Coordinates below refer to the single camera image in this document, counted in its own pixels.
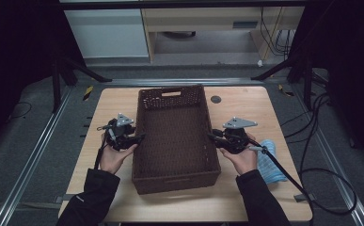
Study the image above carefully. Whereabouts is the person's left hand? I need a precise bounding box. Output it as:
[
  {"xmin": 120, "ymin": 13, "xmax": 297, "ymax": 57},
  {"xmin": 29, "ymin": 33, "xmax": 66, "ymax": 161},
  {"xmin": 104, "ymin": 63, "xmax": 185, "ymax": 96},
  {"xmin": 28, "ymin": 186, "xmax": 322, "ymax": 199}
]
[{"xmin": 99, "ymin": 135, "xmax": 139, "ymax": 175}]

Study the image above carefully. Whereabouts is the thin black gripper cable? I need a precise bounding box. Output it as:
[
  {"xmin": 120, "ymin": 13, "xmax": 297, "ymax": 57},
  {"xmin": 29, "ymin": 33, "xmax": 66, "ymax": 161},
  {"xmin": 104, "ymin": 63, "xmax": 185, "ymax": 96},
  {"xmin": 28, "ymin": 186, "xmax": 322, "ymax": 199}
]
[{"xmin": 93, "ymin": 142, "xmax": 107, "ymax": 170}]

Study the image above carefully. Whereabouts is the hanging black cable bundle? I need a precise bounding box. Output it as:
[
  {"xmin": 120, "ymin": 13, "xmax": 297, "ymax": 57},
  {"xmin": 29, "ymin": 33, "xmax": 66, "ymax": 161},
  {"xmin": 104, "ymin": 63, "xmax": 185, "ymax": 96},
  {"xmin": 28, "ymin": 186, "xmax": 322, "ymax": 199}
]
[{"xmin": 259, "ymin": 7, "xmax": 296, "ymax": 58}]

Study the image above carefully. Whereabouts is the person's right hand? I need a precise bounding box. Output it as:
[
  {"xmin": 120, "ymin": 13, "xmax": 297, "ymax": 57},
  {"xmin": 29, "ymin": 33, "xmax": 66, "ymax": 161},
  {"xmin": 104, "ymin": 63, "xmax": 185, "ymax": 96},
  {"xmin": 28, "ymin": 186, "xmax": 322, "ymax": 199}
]
[{"xmin": 219, "ymin": 133, "xmax": 259, "ymax": 176}]

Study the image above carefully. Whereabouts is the black gripper cable silver plug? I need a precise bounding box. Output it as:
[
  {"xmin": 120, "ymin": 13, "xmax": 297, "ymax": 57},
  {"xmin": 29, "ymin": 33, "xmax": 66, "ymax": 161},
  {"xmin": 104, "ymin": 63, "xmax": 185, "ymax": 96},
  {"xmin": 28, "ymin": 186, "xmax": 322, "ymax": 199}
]
[{"xmin": 247, "ymin": 137, "xmax": 358, "ymax": 226}]

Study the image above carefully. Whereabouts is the thin looped floor cable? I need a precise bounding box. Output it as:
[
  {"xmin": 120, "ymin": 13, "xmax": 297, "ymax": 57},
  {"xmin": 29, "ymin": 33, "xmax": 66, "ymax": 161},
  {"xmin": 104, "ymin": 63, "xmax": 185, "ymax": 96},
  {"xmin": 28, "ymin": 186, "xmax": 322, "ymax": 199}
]
[{"xmin": 9, "ymin": 101, "xmax": 33, "ymax": 121}]

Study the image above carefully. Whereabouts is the dark curtain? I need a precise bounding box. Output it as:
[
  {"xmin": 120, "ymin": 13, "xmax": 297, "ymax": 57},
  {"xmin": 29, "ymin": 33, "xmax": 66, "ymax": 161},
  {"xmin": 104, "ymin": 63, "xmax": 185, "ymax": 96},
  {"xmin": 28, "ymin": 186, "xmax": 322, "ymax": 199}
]
[
  {"xmin": 287, "ymin": 0, "xmax": 364, "ymax": 172},
  {"xmin": 0, "ymin": 0, "xmax": 87, "ymax": 152}
]

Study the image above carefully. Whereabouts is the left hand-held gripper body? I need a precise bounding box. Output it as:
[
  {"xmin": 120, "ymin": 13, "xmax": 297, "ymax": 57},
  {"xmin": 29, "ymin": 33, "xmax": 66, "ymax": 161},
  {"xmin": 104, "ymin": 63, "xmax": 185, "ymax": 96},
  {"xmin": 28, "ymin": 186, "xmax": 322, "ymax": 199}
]
[{"xmin": 96, "ymin": 112, "xmax": 140, "ymax": 152}]

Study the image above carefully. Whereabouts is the brown woven basket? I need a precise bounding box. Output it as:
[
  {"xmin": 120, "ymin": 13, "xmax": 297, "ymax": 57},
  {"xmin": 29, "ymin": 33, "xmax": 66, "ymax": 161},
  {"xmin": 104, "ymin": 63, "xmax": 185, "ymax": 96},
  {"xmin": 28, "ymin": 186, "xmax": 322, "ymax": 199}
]
[{"xmin": 131, "ymin": 84, "xmax": 222, "ymax": 196}]

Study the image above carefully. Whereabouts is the light wooden office desk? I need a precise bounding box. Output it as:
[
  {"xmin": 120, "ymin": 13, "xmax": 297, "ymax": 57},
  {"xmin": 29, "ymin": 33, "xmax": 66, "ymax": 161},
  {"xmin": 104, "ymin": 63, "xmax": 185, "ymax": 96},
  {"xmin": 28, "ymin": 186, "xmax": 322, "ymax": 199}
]
[{"xmin": 141, "ymin": 7, "xmax": 306, "ymax": 62}]

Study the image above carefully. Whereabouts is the black floor cable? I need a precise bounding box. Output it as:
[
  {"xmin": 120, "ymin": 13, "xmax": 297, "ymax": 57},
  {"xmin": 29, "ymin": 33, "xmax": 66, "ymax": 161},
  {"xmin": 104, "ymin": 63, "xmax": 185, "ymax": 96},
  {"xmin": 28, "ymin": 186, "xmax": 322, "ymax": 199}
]
[
  {"xmin": 283, "ymin": 98, "xmax": 331, "ymax": 139},
  {"xmin": 279, "ymin": 92, "xmax": 330, "ymax": 128}
]

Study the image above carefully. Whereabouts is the blue striped towel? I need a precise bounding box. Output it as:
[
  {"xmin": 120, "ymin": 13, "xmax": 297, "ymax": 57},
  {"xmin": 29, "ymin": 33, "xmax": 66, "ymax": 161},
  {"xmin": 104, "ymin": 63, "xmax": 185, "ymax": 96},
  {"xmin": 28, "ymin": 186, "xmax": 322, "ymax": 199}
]
[{"xmin": 257, "ymin": 139, "xmax": 288, "ymax": 185}]

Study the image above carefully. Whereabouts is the white cabinet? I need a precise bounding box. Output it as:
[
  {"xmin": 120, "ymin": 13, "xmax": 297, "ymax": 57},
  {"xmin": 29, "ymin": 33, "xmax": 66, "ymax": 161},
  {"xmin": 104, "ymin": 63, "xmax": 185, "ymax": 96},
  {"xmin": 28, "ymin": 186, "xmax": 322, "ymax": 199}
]
[{"xmin": 64, "ymin": 8, "xmax": 150, "ymax": 59}]

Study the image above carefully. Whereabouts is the black metal stand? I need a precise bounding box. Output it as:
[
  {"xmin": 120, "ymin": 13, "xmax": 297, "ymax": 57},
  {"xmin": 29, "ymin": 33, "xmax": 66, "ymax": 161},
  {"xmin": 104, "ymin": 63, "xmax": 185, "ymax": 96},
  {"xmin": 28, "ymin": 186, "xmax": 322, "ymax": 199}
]
[
  {"xmin": 51, "ymin": 56, "xmax": 113, "ymax": 114},
  {"xmin": 250, "ymin": 53, "xmax": 315, "ymax": 111}
]

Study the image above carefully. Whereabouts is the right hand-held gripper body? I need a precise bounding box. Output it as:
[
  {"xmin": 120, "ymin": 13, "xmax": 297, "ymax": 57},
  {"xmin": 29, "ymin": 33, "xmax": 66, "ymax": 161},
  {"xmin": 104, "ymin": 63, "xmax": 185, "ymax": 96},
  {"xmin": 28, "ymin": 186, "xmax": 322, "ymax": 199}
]
[{"xmin": 221, "ymin": 116, "xmax": 259, "ymax": 155}]

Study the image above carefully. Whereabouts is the yellow black tape strip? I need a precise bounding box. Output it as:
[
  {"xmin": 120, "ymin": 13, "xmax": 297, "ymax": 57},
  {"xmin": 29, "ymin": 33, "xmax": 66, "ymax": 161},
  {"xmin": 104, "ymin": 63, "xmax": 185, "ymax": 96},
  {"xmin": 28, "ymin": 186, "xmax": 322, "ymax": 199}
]
[
  {"xmin": 82, "ymin": 85, "xmax": 94, "ymax": 102},
  {"xmin": 277, "ymin": 84, "xmax": 295, "ymax": 98}
]

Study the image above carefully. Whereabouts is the aluminium floor rail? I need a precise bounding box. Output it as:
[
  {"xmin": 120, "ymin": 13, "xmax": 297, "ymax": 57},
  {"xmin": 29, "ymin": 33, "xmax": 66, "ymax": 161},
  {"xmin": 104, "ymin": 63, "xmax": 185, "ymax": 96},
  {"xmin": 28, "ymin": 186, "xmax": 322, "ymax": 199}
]
[
  {"xmin": 0, "ymin": 86, "xmax": 74, "ymax": 226},
  {"xmin": 291, "ymin": 84, "xmax": 364, "ymax": 226}
]

